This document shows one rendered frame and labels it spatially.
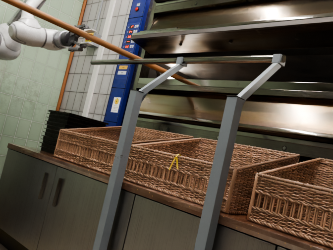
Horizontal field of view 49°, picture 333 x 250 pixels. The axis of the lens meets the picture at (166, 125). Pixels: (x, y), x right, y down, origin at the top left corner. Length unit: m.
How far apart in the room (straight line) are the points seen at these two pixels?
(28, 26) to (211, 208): 1.31
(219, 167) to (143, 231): 0.43
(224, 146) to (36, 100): 2.13
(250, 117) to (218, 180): 0.73
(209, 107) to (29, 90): 1.55
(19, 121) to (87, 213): 1.48
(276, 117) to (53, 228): 1.18
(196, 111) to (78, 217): 0.83
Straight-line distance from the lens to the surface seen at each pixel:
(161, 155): 1.47
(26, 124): 3.05
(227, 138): 1.16
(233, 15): 2.14
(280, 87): 1.82
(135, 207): 1.47
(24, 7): 1.69
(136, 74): 2.49
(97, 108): 2.72
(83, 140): 1.89
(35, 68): 3.06
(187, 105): 2.11
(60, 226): 1.87
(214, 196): 1.16
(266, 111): 1.82
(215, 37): 2.00
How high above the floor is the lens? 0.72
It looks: 5 degrees up
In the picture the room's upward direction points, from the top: 13 degrees clockwise
